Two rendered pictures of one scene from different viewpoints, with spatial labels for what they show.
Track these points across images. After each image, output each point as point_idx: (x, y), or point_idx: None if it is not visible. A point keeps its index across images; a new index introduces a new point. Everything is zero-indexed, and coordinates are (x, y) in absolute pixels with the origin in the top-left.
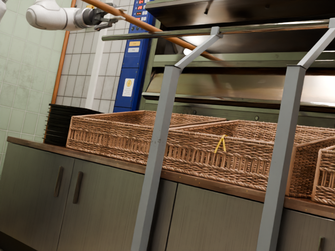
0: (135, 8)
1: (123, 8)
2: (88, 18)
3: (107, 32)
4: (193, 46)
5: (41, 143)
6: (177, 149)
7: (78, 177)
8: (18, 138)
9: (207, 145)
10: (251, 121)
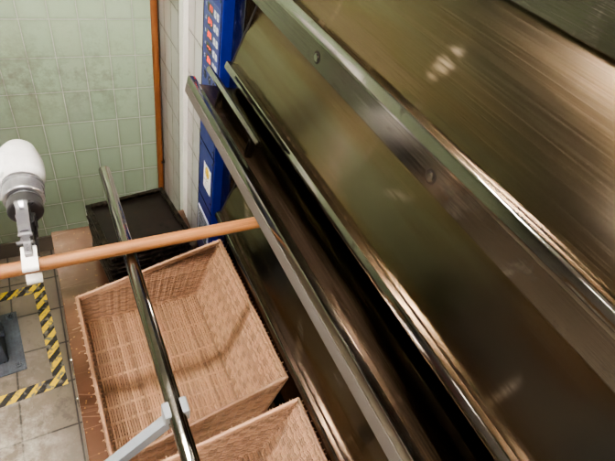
0: (205, 29)
1: (27, 271)
2: (12, 219)
3: (188, 33)
4: (254, 225)
5: (64, 293)
6: None
7: (77, 402)
8: (54, 253)
9: None
10: (308, 426)
